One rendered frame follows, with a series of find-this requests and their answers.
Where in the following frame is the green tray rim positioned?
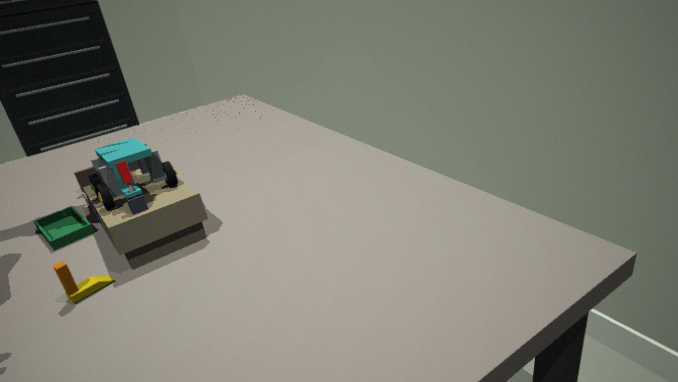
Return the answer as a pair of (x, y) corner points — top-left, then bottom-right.
(34, 206), (95, 250)

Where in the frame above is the green tray floor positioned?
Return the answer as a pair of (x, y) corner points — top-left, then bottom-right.
(42, 214), (85, 239)

